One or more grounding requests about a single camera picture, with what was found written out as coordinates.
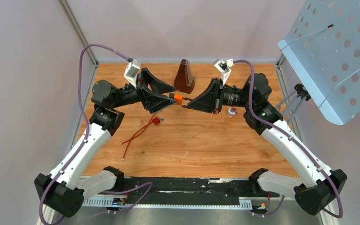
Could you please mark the brown wooden metronome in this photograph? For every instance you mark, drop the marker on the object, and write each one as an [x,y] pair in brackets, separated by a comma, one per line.
[184,80]

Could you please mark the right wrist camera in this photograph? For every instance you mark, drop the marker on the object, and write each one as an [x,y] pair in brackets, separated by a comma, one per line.
[224,67]

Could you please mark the blue perforated metal stand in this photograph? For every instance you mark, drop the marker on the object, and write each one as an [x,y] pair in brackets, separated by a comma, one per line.
[323,48]

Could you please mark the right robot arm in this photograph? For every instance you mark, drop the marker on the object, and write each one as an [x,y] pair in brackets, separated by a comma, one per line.
[317,185]

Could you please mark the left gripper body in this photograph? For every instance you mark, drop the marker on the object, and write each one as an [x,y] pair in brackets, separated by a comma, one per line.
[141,85]

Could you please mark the red cable lock lower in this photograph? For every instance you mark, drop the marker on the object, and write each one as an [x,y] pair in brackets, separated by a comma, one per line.
[155,121]

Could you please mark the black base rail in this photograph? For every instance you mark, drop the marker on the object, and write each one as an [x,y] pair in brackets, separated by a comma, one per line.
[178,191]

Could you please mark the orange black padlock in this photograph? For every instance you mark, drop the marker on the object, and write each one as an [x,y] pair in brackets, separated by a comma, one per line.
[178,98]

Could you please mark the red cable lock upper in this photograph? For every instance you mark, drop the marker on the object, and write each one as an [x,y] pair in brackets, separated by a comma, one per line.
[138,131]

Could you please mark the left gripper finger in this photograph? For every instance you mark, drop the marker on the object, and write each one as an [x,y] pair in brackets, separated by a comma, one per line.
[155,84]
[159,102]

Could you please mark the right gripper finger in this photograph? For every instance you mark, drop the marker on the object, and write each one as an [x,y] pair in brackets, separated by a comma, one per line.
[208,95]
[206,108]

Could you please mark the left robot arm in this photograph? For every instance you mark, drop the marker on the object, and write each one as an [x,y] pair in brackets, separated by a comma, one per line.
[62,189]

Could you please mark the red cable lock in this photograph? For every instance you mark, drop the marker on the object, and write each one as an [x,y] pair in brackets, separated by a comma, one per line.
[138,131]
[155,121]

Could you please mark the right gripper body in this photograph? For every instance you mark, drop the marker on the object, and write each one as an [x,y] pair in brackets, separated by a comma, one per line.
[218,99]

